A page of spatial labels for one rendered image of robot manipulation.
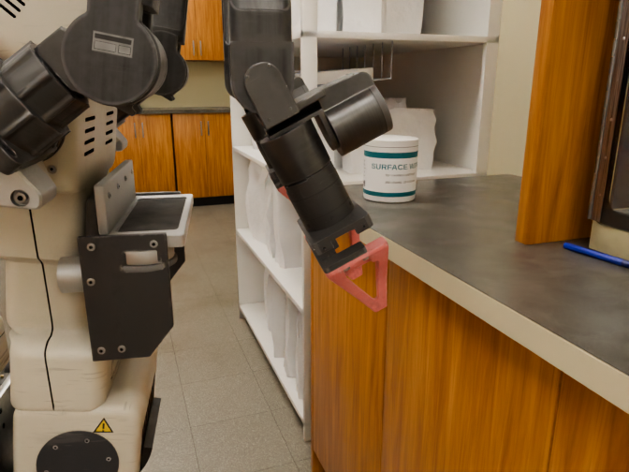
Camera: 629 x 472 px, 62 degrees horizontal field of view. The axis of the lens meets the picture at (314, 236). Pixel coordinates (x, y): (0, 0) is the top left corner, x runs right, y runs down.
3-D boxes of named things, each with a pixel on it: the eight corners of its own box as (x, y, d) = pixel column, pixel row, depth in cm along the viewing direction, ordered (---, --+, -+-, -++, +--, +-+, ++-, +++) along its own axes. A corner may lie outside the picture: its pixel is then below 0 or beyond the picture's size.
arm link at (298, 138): (253, 131, 55) (256, 136, 50) (310, 100, 55) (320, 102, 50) (283, 188, 57) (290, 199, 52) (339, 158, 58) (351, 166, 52)
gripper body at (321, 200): (352, 206, 62) (324, 151, 59) (376, 229, 52) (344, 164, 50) (303, 233, 62) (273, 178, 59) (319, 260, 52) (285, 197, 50)
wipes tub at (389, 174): (399, 191, 140) (402, 133, 136) (425, 200, 128) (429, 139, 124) (354, 194, 136) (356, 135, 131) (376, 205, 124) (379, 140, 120)
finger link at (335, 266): (394, 276, 60) (359, 206, 57) (416, 302, 53) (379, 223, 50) (342, 305, 59) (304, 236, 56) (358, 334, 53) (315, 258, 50)
